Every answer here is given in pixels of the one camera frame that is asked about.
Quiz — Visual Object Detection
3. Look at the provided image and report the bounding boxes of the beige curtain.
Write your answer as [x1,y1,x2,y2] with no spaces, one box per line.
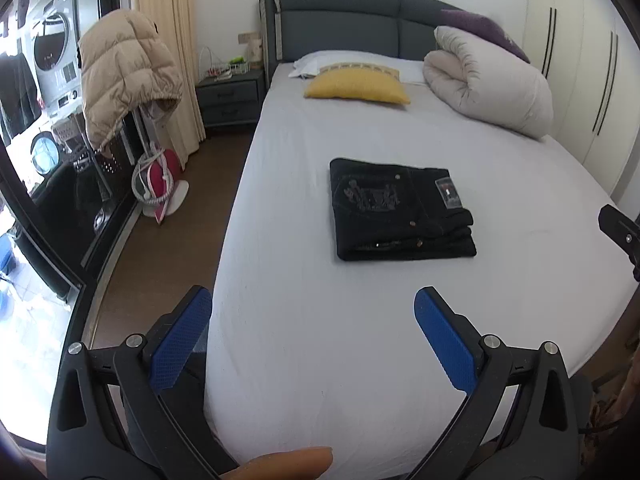
[137,0,207,171]

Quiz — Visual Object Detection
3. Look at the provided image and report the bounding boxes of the purple pillow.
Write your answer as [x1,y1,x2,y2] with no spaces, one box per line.
[440,8,532,64]

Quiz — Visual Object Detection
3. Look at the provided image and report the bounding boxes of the white washing machine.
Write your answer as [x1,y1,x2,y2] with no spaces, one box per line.
[27,0,82,116]

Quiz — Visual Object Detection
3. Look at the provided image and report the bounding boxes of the red and white steamer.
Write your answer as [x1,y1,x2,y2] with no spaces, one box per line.
[131,142,191,224]

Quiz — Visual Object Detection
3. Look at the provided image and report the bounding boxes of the beige puffer jacket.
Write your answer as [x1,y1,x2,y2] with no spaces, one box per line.
[77,8,184,153]

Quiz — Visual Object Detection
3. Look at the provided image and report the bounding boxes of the dark hanging clothes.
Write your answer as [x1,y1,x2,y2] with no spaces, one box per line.
[0,52,42,142]

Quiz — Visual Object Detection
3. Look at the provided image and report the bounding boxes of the black pants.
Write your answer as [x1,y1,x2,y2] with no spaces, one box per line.
[329,158,477,262]

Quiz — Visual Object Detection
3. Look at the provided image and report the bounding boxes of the white pillow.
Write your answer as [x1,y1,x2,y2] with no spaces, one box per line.
[289,50,426,84]

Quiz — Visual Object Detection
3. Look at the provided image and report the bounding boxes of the cream wardrobe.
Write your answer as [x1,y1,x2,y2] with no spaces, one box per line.
[522,0,640,201]

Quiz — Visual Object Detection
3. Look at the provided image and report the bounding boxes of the yellow pillow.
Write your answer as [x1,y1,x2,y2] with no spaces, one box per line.
[304,69,412,106]

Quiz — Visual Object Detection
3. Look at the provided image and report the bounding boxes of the grey upholstered headboard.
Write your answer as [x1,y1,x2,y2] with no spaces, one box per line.
[258,0,481,76]

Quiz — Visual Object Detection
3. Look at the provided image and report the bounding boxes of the bed with white sheet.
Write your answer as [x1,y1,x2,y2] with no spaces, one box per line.
[204,50,640,480]

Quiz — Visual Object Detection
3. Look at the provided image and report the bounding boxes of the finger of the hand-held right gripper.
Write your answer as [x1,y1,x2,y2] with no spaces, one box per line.
[598,204,640,281]

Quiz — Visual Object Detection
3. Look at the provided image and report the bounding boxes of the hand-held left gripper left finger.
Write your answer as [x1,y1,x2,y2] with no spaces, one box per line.
[46,285,241,480]

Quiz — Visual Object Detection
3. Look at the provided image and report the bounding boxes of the rolled white duvet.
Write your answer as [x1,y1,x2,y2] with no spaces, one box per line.
[423,25,555,141]

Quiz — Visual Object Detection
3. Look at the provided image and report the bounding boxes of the white wire basket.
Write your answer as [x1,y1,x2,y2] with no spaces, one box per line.
[199,45,251,82]

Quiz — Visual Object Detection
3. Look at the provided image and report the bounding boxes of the person's left hand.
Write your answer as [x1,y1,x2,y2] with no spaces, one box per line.
[220,447,334,480]

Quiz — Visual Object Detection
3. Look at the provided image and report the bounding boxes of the grey nightstand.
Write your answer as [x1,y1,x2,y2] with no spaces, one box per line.
[195,70,266,129]

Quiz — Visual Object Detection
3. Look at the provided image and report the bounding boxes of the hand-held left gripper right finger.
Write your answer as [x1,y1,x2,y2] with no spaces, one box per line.
[405,286,593,480]

